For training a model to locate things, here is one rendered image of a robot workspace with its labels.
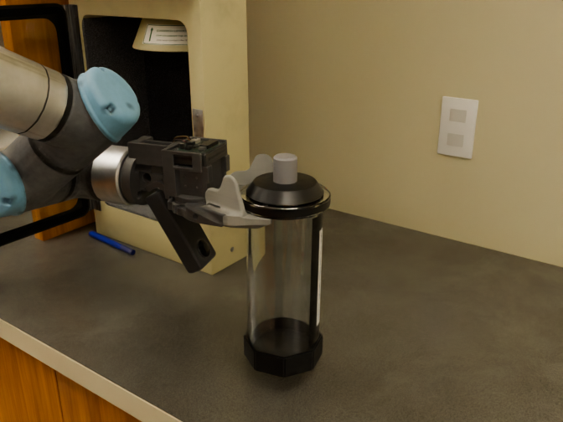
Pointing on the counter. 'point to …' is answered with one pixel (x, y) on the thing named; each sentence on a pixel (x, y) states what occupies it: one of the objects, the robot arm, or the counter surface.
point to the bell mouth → (161, 36)
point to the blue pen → (111, 243)
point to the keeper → (198, 123)
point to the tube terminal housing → (217, 56)
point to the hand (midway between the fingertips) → (281, 210)
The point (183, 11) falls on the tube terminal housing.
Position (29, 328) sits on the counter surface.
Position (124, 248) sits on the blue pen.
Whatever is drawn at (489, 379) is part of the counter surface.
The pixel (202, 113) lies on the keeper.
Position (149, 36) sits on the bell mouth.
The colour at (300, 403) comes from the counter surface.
